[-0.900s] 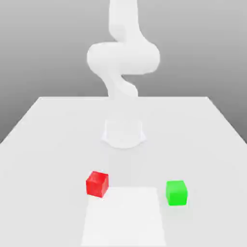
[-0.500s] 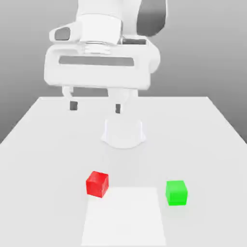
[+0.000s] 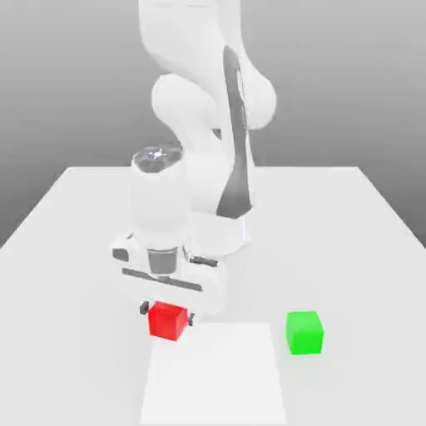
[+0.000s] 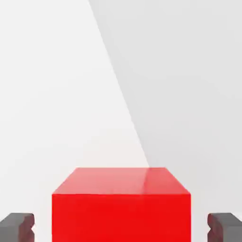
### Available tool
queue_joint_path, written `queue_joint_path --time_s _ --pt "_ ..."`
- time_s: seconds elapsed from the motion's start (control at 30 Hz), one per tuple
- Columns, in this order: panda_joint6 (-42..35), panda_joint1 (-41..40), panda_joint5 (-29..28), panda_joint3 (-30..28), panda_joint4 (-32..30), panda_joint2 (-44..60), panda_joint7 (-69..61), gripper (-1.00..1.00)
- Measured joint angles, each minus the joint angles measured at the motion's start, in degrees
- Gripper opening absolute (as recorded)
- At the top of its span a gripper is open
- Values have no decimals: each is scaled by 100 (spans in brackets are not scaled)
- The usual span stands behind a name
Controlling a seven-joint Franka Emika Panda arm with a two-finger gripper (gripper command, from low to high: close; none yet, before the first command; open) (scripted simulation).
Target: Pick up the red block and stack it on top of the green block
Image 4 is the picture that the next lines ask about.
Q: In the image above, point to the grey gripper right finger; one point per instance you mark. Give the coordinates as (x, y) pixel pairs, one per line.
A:
(226, 228)

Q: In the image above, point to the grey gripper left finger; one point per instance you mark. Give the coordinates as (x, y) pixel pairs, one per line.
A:
(13, 228)

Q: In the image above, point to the small red cube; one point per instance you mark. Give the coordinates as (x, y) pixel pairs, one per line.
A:
(121, 213)

